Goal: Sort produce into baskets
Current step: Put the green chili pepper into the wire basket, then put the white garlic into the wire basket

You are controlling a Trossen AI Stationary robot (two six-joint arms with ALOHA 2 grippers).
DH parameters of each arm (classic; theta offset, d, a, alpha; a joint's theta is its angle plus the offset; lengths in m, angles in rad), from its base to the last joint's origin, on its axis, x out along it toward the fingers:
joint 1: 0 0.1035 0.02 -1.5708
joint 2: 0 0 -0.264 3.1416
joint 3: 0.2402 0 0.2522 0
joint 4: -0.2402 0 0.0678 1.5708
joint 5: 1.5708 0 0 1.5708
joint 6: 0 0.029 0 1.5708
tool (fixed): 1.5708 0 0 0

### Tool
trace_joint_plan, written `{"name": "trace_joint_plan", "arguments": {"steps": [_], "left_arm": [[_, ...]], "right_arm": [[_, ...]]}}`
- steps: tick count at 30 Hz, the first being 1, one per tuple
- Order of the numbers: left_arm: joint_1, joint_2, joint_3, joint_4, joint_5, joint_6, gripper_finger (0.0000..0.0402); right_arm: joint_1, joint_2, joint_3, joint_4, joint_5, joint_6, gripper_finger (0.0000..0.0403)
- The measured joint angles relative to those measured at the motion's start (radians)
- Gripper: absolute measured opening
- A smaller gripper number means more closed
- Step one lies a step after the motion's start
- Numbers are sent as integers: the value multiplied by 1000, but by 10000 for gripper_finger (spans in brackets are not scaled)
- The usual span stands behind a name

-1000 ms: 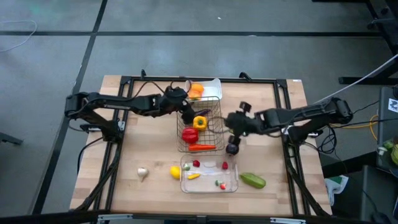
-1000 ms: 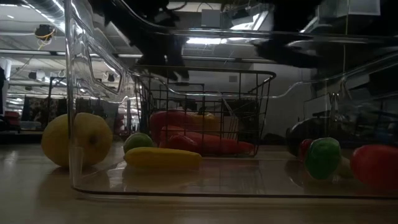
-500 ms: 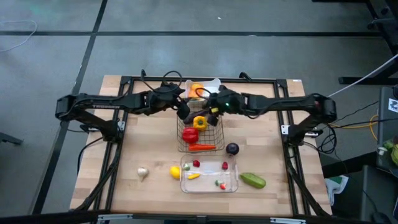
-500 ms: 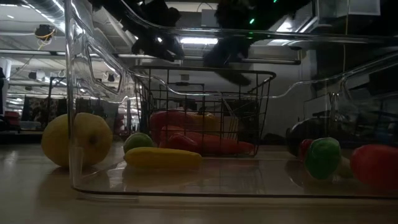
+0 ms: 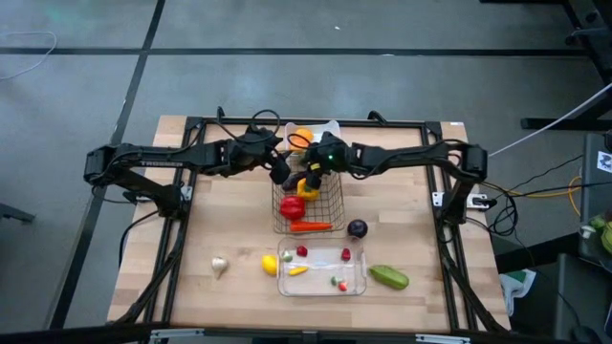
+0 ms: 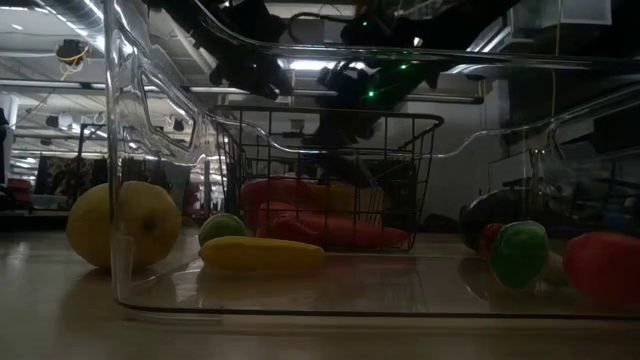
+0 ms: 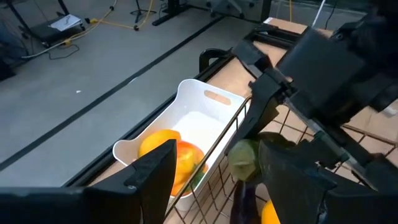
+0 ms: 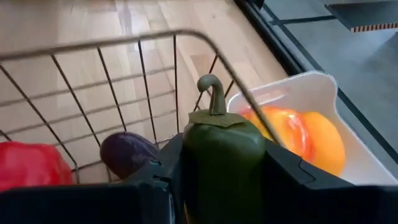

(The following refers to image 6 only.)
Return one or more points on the yellow lemon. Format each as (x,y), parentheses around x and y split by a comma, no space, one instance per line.
(90,225)

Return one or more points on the small red toy vegetable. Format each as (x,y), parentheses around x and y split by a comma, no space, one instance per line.
(490,240)

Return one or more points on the orange carrot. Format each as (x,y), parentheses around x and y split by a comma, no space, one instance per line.
(350,235)

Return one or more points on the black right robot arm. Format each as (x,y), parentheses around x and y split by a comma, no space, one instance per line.
(450,25)

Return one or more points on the silver ventilation duct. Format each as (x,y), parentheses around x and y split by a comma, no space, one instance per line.
(75,10)

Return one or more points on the small red-capped mushroom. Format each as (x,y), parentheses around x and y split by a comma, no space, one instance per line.
(605,267)

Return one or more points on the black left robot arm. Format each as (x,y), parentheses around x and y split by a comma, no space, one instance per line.
(200,20)

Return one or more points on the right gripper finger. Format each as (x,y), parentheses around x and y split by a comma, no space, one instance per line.
(350,167)

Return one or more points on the clear plastic bin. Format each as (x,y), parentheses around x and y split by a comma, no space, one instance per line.
(375,287)

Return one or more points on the red crate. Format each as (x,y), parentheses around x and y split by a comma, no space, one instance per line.
(19,190)

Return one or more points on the yellow bell pepper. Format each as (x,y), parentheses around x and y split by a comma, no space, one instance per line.
(345,202)

